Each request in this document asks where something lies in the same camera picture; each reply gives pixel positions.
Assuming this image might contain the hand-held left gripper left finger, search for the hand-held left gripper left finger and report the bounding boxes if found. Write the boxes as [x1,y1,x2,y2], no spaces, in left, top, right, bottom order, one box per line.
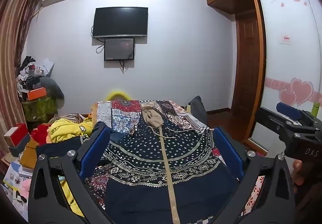
[28,127,111,224]

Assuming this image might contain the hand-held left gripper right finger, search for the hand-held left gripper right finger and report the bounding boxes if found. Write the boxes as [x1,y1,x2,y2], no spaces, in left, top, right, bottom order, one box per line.
[213,127,296,224]

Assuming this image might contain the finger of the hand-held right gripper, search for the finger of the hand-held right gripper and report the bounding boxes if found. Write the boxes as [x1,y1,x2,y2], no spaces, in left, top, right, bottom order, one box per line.
[276,102,315,124]
[255,107,317,132]

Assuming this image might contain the navy patterned hooded garment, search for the navy patterned hooded garment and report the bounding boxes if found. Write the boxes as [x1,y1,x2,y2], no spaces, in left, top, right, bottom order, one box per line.
[36,106,248,224]

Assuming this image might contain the person's right hand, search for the person's right hand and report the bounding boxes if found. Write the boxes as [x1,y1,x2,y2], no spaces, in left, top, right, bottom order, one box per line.
[291,159,307,186]

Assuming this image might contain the yellow printed blanket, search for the yellow printed blanket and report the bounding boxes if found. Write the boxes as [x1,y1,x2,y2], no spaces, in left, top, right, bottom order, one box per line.
[49,116,95,217]

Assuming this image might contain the patchwork bed quilt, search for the patchwork bed quilt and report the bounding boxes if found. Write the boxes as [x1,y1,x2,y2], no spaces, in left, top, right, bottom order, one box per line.
[83,99,267,219]

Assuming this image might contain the red cloth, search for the red cloth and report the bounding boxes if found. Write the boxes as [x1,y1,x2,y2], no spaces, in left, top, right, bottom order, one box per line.
[30,124,54,144]

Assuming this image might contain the brown wooden door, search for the brown wooden door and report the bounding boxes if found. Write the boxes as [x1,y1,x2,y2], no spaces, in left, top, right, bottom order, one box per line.
[235,13,264,117]

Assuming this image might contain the yellow pillow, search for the yellow pillow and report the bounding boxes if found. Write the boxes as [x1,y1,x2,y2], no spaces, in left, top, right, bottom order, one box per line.
[105,89,130,101]

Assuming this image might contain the green patterned cloth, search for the green patterned cloth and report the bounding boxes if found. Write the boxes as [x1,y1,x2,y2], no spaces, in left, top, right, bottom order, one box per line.
[22,95,58,123]

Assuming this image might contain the black box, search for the black box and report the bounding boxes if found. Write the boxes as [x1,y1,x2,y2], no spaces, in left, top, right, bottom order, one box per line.
[8,135,32,157]

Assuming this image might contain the grey cloth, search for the grey cloth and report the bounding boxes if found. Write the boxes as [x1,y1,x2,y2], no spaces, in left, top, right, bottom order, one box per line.
[40,77,65,100]

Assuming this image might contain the pink cloth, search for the pink cloth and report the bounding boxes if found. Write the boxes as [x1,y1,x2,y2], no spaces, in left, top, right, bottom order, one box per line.
[20,178,32,200]

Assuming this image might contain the orange box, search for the orange box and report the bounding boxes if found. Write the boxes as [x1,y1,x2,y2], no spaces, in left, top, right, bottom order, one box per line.
[27,87,48,101]

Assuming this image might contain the red box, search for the red box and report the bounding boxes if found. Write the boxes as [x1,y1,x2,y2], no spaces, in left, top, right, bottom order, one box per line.
[3,123,28,146]

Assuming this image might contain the pile of papers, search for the pile of papers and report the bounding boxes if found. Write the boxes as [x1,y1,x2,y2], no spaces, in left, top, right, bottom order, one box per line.
[2,160,34,203]

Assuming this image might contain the pile of mixed clutter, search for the pile of mixed clutter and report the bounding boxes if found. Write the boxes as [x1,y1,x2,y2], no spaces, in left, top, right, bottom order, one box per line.
[16,56,55,101]

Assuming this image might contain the striped brown curtain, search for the striped brown curtain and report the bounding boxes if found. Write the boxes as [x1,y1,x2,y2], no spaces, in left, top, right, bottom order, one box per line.
[0,0,44,155]

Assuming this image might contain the small black wall monitor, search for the small black wall monitor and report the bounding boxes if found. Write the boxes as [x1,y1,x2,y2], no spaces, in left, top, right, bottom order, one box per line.
[104,38,136,61]

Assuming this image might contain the wall-mounted black television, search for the wall-mounted black television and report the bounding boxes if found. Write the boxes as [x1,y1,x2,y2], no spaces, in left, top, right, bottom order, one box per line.
[92,7,149,38]

